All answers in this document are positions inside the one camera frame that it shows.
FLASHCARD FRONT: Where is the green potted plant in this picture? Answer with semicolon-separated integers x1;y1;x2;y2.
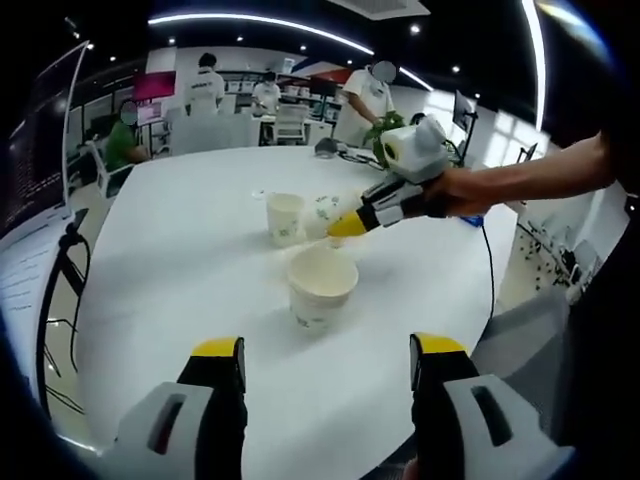
362;112;466;169

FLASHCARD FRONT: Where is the black laptop stand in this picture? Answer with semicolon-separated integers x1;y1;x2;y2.
34;207;94;416

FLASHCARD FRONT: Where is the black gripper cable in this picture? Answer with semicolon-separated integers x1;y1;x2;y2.
477;217;497;319

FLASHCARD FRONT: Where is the white office chair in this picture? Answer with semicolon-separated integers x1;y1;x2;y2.
274;103;307;146
84;139;134;199

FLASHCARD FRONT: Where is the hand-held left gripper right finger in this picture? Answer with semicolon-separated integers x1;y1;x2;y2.
409;332;576;480

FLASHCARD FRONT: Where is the black monitor on stand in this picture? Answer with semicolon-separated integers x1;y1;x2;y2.
453;89;479;151

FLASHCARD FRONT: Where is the curved ceiling light strip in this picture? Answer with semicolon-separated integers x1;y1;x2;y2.
519;0;549;131
148;13;434;91

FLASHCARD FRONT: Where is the white table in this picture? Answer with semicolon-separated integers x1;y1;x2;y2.
74;146;519;480

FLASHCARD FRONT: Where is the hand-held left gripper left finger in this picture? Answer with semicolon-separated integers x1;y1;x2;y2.
115;336;250;480

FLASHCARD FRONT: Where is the magenta screen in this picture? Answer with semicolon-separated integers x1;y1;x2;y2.
132;71;177;101

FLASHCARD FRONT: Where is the open laptop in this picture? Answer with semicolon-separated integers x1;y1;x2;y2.
0;39;92;331

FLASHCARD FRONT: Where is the person's right hand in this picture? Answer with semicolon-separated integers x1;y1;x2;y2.
423;169;501;219

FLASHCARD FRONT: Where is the stack of white paper cups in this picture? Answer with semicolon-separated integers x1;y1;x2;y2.
287;244;360;337

